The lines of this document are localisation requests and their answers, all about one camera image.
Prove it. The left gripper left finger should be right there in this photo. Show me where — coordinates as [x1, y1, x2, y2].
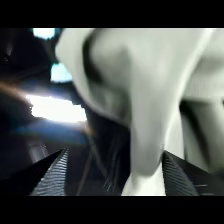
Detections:
[0, 148, 70, 197]

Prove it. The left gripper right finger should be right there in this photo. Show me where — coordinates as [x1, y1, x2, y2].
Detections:
[162, 150, 224, 197]

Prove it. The olive green T-shirt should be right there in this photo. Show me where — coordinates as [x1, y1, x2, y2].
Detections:
[54, 27, 224, 197]

